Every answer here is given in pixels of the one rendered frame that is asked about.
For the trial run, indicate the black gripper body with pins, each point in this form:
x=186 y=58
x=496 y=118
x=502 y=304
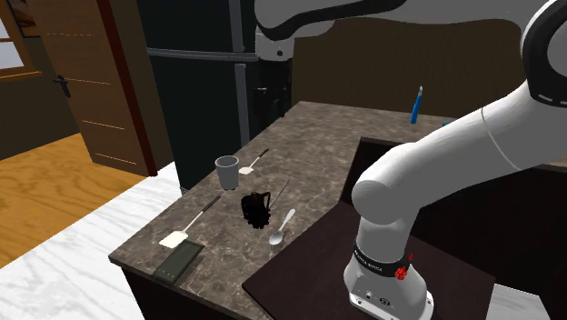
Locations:
x=272 y=84

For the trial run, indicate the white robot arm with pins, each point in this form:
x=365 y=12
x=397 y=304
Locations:
x=443 y=159

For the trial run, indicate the black refrigerator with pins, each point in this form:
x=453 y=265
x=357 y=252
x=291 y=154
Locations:
x=199 y=110

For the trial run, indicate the grey cup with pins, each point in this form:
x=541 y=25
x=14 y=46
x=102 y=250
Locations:
x=227 y=173

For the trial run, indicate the thin grey knife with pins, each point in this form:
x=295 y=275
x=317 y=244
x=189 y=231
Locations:
x=280 y=193

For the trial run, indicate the black mug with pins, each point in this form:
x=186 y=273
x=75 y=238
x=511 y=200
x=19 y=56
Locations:
x=255 y=212

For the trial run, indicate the silver spoon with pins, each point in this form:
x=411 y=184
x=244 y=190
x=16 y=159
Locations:
x=276 y=238

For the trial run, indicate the brown wooden door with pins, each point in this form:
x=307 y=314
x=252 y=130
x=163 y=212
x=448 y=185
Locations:
x=97 y=80

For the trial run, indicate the dark robot stand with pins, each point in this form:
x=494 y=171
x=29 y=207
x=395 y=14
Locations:
x=305 y=274

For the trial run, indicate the dark green flat tablet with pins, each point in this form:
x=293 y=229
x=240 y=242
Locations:
x=179 y=262

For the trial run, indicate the wooden framed window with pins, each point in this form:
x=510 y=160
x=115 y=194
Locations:
x=11 y=55

